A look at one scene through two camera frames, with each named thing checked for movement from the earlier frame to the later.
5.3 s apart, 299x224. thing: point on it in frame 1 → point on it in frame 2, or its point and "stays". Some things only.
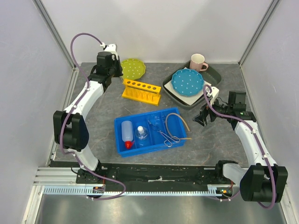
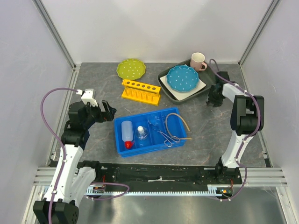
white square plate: (189, 100) → (181, 95)
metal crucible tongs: (167, 142) stays
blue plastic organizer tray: (150, 132) stays
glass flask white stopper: (141, 133) stays
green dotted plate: (132, 69) stays
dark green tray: (212, 73) → (204, 75)
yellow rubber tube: (179, 138) stays
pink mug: (196, 62) stays
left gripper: (116, 60) → (104, 116)
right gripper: (204, 112) → (217, 103)
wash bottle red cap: (127, 131) stays
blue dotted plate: (188, 82) stays
